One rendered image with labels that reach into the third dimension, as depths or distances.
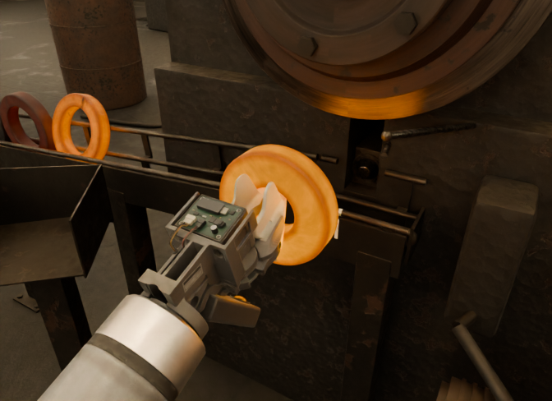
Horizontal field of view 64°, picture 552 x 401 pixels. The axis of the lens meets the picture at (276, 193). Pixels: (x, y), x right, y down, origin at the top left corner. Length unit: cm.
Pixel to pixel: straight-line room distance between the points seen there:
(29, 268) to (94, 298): 84
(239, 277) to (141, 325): 11
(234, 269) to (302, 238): 13
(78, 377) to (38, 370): 119
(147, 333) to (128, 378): 4
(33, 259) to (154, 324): 57
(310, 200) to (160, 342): 22
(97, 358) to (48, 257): 55
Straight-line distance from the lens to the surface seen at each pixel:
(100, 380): 39
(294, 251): 55
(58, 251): 93
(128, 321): 40
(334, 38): 57
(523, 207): 68
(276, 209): 51
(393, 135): 57
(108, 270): 185
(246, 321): 52
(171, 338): 39
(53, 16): 352
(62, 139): 127
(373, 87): 64
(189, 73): 96
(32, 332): 171
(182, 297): 41
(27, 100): 131
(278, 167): 51
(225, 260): 42
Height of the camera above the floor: 112
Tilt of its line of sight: 30 degrees down
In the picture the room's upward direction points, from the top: straight up
